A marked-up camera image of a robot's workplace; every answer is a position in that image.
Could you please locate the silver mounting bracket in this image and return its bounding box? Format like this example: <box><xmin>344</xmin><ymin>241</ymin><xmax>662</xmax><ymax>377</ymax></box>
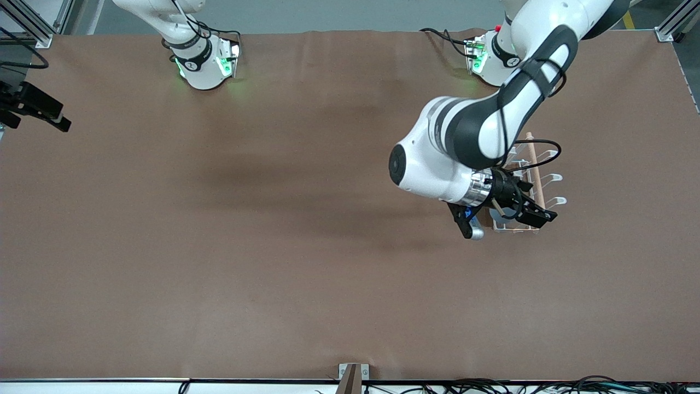
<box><xmin>338</xmin><ymin>363</ymin><xmax>370</xmax><ymax>381</ymax></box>

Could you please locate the aluminium frame profile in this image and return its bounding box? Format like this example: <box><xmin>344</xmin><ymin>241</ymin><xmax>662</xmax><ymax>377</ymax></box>
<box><xmin>0</xmin><ymin>0</ymin><xmax>72</xmax><ymax>49</ymax></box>
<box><xmin>656</xmin><ymin>0</ymin><xmax>700</xmax><ymax>43</ymax></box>

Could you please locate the white table edge rail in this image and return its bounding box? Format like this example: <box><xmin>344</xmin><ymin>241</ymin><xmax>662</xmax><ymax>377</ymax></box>
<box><xmin>0</xmin><ymin>379</ymin><xmax>700</xmax><ymax>394</ymax></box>

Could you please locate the white wire cup holder rack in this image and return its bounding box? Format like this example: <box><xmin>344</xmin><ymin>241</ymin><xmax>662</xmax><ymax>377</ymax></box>
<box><xmin>492</xmin><ymin>132</ymin><xmax>568</xmax><ymax>234</ymax></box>

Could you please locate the black cable bundle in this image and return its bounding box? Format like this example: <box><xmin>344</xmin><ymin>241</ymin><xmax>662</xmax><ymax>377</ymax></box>
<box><xmin>314</xmin><ymin>375</ymin><xmax>700</xmax><ymax>394</ymax></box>

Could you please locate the brown camera post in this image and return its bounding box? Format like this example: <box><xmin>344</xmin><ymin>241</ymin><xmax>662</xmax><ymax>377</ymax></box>
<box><xmin>335</xmin><ymin>364</ymin><xmax>363</xmax><ymax>394</ymax></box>

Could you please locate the brown table mat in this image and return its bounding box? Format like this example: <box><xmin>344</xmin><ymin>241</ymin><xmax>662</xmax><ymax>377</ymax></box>
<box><xmin>0</xmin><ymin>30</ymin><xmax>700</xmax><ymax>382</ymax></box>

